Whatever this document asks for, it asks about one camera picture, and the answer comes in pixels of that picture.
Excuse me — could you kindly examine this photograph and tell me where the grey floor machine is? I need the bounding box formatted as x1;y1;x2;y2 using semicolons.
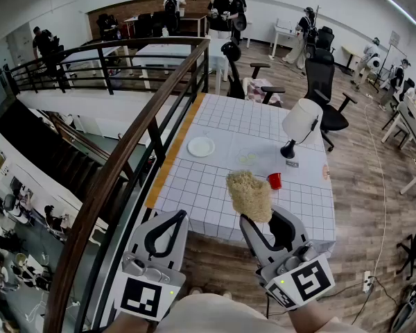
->
390;282;416;333

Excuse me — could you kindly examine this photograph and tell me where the person's right forearm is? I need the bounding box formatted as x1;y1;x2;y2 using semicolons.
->
287;298;333;329

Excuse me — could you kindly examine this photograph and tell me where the white floor cable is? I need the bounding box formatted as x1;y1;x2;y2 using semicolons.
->
363;94;388;278

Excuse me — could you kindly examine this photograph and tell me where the red plastic cup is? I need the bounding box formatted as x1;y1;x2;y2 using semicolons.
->
267;172;283;191

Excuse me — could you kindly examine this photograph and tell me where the white round plate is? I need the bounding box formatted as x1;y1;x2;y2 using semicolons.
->
187;136;216;158

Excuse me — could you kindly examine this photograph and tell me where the person's left forearm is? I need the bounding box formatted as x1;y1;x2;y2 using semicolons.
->
103;311;160;333

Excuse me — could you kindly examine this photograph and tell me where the beige noodle block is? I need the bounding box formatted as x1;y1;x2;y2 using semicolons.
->
225;170;274;224

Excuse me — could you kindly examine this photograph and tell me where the whiteboard on stand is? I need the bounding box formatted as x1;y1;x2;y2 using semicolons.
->
373;30;408;94

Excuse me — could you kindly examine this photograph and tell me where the wooden handrail black metal railing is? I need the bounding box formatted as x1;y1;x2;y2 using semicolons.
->
0;36;212;333

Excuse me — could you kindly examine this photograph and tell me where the white cloth covered table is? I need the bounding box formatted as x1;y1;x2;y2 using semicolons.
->
60;46;130;79
131;39;230;93

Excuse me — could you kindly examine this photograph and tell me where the dark wooden staircase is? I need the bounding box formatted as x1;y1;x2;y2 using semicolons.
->
0;99;137;203

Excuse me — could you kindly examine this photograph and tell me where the white small desk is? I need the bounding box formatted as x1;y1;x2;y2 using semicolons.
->
270;18;300;60

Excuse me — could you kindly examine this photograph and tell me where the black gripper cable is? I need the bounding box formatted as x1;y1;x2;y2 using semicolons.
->
264;289;293;319

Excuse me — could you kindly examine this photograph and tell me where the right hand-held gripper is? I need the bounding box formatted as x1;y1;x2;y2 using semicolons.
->
239;205;336;312

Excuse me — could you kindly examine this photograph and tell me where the white checked tablecloth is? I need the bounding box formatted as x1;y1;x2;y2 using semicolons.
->
152;93;336;253

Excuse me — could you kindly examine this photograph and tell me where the ceiling strip light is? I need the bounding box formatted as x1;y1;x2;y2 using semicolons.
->
385;0;416;27

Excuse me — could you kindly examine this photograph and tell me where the person's beige shirt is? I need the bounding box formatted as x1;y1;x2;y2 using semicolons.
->
159;293;368;333

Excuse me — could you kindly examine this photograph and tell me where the white shade table lamp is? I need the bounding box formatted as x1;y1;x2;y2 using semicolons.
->
279;98;324;160

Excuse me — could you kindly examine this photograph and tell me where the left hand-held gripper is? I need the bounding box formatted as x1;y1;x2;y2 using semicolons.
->
114;209;190;323

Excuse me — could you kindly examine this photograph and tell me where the pink checked cloth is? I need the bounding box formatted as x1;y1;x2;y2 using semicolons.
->
242;77;284;104

